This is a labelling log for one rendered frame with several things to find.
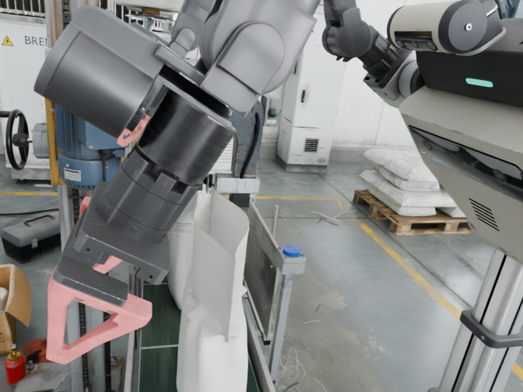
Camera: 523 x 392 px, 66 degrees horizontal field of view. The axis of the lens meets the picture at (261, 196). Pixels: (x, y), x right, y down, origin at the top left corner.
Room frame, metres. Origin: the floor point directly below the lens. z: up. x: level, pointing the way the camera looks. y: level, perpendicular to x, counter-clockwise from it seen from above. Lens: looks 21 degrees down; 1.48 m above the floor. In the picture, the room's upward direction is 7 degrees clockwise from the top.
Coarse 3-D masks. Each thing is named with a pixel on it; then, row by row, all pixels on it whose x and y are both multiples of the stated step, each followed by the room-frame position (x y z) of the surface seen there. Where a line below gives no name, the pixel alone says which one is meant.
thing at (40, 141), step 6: (36, 126) 1.15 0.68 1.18; (42, 126) 1.16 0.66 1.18; (36, 132) 1.14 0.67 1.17; (42, 132) 1.14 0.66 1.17; (36, 138) 1.13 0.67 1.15; (42, 138) 1.13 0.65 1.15; (36, 144) 1.12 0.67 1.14; (42, 144) 1.13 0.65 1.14; (36, 150) 1.12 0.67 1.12; (42, 150) 1.13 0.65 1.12; (36, 156) 1.13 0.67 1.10; (42, 156) 1.13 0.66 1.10; (48, 156) 1.14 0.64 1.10
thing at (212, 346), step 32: (224, 224) 1.09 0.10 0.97; (192, 256) 0.93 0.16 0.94; (224, 256) 0.79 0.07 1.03; (192, 288) 0.91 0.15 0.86; (224, 288) 0.78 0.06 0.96; (192, 320) 0.84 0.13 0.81; (224, 320) 0.76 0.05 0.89; (192, 352) 0.80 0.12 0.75; (224, 352) 0.78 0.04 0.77; (192, 384) 0.78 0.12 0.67; (224, 384) 0.77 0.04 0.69
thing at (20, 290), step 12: (12, 264) 1.82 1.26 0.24; (0, 276) 1.80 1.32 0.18; (12, 276) 1.72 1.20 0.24; (24, 276) 1.83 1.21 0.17; (12, 288) 1.64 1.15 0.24; (24, 288) 1.73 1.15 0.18; (12, 300) 1.56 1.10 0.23; (24, 300) 1.63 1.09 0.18; (12, 312) 1.51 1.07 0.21; (24, 312) 1.57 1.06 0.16; (0, 324) 1.45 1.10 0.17; (12, 324) 1.55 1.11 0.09; (24, 324) 1.51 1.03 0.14; (0, 336) 1.44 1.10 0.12; (12, 336) 1.50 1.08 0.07; (0, 348) 1.44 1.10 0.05
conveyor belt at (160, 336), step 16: (144, 288) 1.56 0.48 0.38; (160, 288) 1.58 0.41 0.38; (160, 304) 1.46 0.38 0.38; (160, 320) 1.36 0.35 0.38; (176, 320) 1.37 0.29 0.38; (144, 336) 1.25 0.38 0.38; (160, 336) 1.27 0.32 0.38; (176, 336) 1.28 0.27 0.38; (144, 352) 1.17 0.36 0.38; (160, 352) 1.18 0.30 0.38; (176, 352) 1.19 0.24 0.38; (144, 368) 1.10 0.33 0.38; (160, 368) 1.11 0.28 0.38; (176, 368) 1.12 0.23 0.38; (144, 384) 1.03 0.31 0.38; (160, 384) 1.04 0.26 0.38; (176, 384) 1.04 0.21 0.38
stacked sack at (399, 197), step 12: (384, 192) 3.60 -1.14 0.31; (396, 192) 3.49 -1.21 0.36; (408, 192) 3.48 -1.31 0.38; (420, 192) 3.53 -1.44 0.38; (432, 192) 3.55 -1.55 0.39; (444, 192) 3.62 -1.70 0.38; (396, 204) 3.42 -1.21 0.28; (408, 204) 3.36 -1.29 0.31; (420, 204) 3.41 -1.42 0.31; (432, 204) 3.44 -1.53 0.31; (444, 204) 3.48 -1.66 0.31
